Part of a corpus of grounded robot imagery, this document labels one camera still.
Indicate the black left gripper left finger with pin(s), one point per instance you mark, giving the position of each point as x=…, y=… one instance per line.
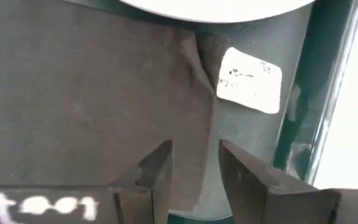
x=157, y=186

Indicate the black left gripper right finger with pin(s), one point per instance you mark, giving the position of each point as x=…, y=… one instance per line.
x=259, y=196

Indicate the white handwritten label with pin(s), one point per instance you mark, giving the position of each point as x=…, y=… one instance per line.
x=250, y=81

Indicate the black cloth napkin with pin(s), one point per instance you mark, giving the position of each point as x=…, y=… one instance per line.
x=73, y=93

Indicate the lilac plastic plate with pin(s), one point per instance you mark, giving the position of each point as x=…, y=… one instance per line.
x=216, y=9

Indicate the dark green serving tray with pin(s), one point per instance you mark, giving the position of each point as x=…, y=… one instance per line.
x=247, y=133

